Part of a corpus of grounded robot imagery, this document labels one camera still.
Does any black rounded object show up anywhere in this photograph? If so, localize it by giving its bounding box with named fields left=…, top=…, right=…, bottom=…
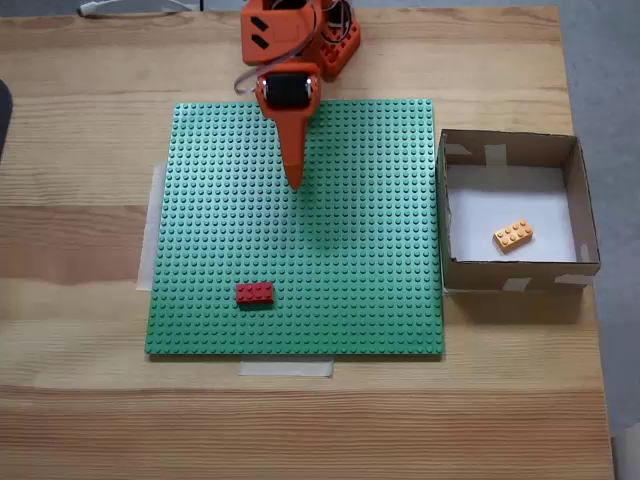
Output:
left=0, top=78, right=14, bottom=162

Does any yellow lego block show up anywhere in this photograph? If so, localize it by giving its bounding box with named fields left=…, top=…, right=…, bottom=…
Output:
left=493, top=218, right=535, bottom=255

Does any open cardboard box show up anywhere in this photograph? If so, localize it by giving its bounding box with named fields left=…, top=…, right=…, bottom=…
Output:
left=435, top=128, right=602, bottom=296

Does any white plastic object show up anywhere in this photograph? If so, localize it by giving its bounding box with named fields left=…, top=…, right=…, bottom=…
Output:
left=77, top=0, right=189, bottom=17

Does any red lego block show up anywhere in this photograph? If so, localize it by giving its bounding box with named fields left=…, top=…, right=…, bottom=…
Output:
left=235, top=281, right=277, bottom=306

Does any translucent masking tape strip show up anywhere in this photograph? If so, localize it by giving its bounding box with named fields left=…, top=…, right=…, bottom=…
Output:
left=238, top=358, right=335, bottom=379
left=135, top=162, right=169, bottom=294

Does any green lego baseplate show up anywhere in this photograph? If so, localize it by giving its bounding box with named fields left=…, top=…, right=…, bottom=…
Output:
left=143, top=98, right=446, bottom=360

